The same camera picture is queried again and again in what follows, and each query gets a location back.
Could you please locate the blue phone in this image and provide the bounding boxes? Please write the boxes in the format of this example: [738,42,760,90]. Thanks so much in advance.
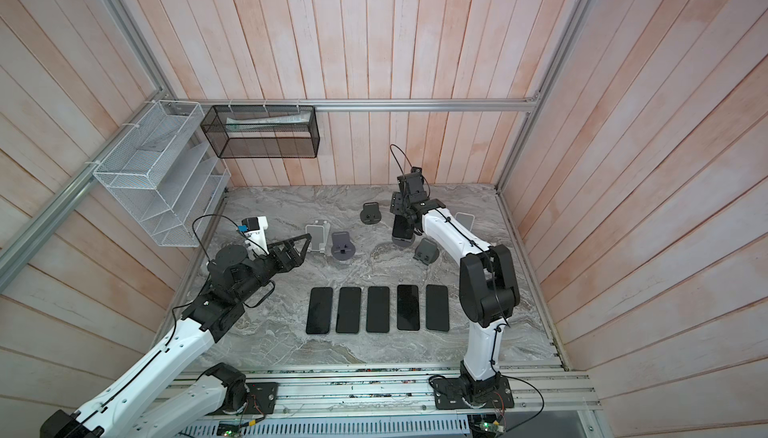
[305,287,333,335]

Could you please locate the grey round stand base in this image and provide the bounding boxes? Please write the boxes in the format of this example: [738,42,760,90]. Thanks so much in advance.
[331,231,356,261]

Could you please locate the black phone stand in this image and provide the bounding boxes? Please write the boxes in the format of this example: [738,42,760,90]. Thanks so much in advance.
[366,286,390,333]

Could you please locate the green phone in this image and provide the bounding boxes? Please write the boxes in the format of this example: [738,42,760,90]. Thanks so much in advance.
[335,287,362,334]

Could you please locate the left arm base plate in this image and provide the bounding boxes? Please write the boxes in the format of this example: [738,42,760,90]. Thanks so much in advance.
[216,382,279,415]

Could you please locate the black wire mesh basket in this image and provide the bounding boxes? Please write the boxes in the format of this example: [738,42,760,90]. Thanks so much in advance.
[201,104,320,159]

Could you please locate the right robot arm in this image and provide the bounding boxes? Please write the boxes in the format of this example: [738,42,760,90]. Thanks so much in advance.
[390,167,520,403]

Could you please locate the white wire mesh shelf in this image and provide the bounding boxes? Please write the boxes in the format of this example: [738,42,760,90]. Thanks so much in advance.
[94,101,230,248]

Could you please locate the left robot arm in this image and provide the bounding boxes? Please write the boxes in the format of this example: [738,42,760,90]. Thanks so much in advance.
[40,234,311,437]

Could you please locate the dark grey phone stand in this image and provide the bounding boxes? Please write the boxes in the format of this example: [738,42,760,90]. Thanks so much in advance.
[360,202,382,225]

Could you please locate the white folding phone stand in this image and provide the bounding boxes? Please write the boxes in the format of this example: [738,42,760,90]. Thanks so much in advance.
[454,212,475,231]

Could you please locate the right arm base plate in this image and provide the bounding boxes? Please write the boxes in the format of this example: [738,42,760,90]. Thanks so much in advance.
[428,374,514,411]

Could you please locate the white phone front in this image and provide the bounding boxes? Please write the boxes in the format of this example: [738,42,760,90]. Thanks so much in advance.
[397,284,420,331]

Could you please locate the round stand right phone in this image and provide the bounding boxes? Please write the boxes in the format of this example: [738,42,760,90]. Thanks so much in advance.
[413,238,440,265]

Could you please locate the aluminium front rail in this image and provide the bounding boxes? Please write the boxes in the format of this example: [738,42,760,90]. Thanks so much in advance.
[103,368,602,422]

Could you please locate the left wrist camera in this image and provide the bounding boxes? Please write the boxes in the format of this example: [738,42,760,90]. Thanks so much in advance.
[238,216,268,257]

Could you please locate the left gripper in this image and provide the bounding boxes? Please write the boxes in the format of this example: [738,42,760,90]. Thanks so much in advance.
[235,233,312,302]

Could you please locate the purple phone stand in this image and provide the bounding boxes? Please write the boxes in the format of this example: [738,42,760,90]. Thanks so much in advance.
[392,215,414,239]

